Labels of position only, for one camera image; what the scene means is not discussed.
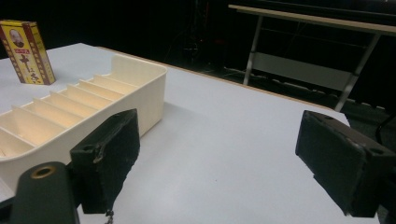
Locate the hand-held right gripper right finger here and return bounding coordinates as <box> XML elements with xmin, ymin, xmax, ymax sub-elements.
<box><xmin>294</xmin><ymin>109</ymin><xmax>396</xmax><ymax>218</ymax></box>

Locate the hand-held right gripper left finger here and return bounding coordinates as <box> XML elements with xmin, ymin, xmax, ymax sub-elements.
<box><xmin>69</xmin><ymin>108</ymin><xmax>141</xmax><ymax>215</ymax></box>

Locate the cream plastic divided organizer box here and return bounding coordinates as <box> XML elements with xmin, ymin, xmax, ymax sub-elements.
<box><xmin>0</xmin><ymin>53</ymin><xmax>168</xmax><ymax>192</ymax></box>

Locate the yellow and red carton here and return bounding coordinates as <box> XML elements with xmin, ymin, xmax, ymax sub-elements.
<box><xmin>0</xmin><ymin>20</ymin><xmax>57</xmax><ymax>86</ymax></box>

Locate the metal frame table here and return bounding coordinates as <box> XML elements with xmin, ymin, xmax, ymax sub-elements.
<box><xmin>228</xmin><ymin>4</ymin><xmax>396</xmax><ymax>112</ymax></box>

